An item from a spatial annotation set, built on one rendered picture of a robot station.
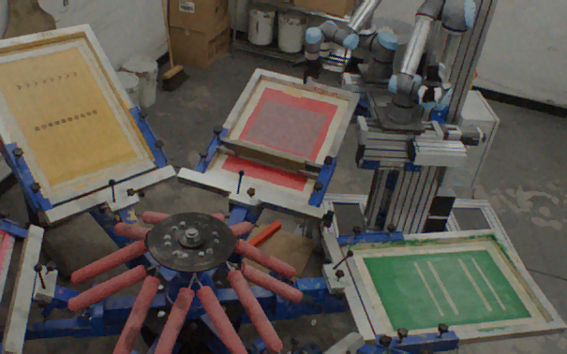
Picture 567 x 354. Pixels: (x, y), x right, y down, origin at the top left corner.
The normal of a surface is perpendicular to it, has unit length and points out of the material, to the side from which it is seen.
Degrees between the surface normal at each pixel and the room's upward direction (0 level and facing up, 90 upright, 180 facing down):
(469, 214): 0
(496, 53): 90
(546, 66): 90
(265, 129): 16
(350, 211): 0
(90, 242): 0
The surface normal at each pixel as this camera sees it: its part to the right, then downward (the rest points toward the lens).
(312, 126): 0.02, -0.62
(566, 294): 0.11, -0.80
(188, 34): -0.34, 0.51
